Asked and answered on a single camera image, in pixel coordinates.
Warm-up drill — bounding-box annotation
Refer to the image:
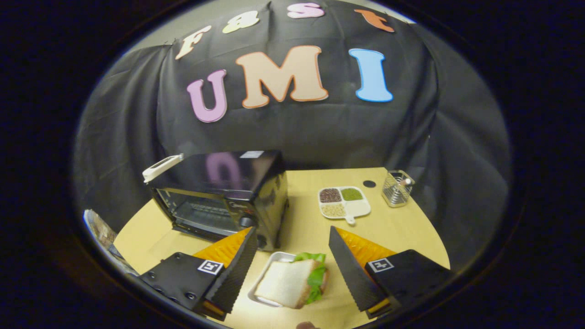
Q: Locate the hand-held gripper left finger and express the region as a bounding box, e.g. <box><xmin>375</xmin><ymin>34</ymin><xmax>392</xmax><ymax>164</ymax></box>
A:
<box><xmin>137</xmin><ymin>227</ymin><xmax>258</xmax><ymax>322</ymax></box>

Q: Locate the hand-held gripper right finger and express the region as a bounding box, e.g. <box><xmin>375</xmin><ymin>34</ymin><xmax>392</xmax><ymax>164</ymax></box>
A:
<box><xmin>328</xmin><ymin>226</ymin><xmax>454</xmax><ymax>319</ymax></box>

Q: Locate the white bread lettuce sandwich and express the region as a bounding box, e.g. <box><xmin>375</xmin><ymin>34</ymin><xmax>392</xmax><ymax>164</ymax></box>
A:
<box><xmin>254</xmin><ymin>252</ymin><xmax>329</xmax><ymax>310</ymax></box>

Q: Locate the black toaster oven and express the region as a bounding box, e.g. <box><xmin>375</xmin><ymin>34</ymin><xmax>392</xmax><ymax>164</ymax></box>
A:
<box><xmin>145</xmin><ymin>150</ymin><xmax>289</xmax><ymax>252</ymax></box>

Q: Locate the white pop-up toaster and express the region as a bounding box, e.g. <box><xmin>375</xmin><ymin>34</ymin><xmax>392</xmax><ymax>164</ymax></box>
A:
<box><xmin>142</xmin><ymin>154</ymin><xmax>184</xmax><ymax>184</ymax></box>

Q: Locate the white ribbed plastic tray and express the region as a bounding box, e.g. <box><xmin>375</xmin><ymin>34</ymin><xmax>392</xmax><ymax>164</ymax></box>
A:
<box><xmin>248</xmin><ymin>251</ymin><xmax>298</xmax><ymax>308</ymax></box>

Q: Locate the white divided grain dish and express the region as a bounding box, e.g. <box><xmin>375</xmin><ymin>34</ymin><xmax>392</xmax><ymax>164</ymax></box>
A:
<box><xmin>318</xmin><ymin>186</ymin><xmax>372</xmax><ymax>225</ymax></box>

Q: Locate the black backdrop cloth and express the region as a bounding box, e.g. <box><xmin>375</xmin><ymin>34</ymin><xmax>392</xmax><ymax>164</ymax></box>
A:
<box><xmin>73</xmin><ymin>0</ymin><xmax>511</xmax><ymax>275</ymax></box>

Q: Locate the patterned grey object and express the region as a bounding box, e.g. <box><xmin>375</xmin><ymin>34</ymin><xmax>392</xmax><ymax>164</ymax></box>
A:
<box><xmin>83</xmin><ymin>209</ymin><xmax>138</xmax><ymax>275</ymax></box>

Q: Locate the wire mesh holder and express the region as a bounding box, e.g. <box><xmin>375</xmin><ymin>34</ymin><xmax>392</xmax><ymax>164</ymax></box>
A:
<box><xmin>382</xmin><ymin>170</ymin><xmax>415</xmax><ymax>208</ymax></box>

